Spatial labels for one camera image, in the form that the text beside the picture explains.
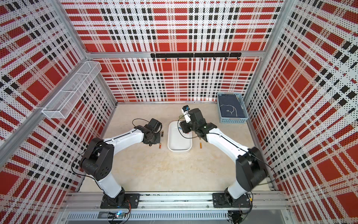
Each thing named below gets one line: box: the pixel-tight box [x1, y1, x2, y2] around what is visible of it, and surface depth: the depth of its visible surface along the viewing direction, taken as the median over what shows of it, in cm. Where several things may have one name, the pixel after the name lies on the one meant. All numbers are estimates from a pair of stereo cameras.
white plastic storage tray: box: [167, 120, 193, 152], surface depth 95 cm
